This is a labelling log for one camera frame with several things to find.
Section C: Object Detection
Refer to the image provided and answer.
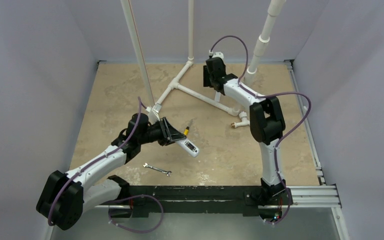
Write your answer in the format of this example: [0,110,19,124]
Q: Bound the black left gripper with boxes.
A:
[138,117,186,147]

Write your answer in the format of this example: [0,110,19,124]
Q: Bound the white battery cover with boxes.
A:
[214,92,221,103]

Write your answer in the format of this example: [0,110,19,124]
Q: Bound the white remote control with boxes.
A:
[175,137,200,158]

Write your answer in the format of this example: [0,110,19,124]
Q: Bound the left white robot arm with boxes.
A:
[35,112,200,230]

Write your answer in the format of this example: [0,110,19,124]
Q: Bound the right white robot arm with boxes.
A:
[203,57,286,204]

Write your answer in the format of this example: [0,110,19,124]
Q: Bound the silver open-end wrench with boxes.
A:
[143,163,172,177]

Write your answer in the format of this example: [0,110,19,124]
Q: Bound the white jointed vertical pipe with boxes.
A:
[243,0,286,86]

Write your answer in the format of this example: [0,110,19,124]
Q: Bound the yellow handled screwdriver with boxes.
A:
[183,119,194,136]

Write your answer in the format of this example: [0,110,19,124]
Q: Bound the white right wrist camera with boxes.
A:
[208,49,224,60]

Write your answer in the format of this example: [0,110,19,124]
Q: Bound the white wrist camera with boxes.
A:
[145,103,162,125]
[208,49,224,60]

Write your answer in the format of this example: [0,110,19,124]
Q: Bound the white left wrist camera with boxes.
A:
[145,103,162,125]

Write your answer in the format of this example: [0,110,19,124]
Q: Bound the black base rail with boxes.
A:
[105,175,293,221]

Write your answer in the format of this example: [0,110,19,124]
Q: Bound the white PVC pipe frame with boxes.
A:
[120,0,241,125]

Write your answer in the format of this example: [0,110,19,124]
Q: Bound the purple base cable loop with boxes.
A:
[107,194,164,234]

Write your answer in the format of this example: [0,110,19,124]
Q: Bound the aluminium frame rail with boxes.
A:
[284,59,342,210]

